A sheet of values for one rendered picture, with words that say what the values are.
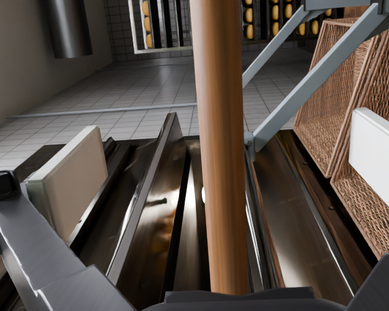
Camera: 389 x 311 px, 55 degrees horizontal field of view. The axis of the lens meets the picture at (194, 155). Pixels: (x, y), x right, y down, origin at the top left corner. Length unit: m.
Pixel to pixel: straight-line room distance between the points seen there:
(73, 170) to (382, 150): 0.13
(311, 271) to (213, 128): 0.73
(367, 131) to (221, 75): 0.09
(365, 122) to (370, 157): 0.02
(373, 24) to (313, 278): 0.55
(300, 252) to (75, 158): 0.87
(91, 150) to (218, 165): 0.09
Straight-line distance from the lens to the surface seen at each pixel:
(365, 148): 0.19
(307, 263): 0.97
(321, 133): 1.67
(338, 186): 1.24
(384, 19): 0.66
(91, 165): 0.19
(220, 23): 0.23
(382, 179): 0.17
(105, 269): 0.76
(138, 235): 0.86
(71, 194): 0.16
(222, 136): 0.24
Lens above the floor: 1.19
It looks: 4 degrees up
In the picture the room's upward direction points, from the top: 93 degrees counter-clockwise
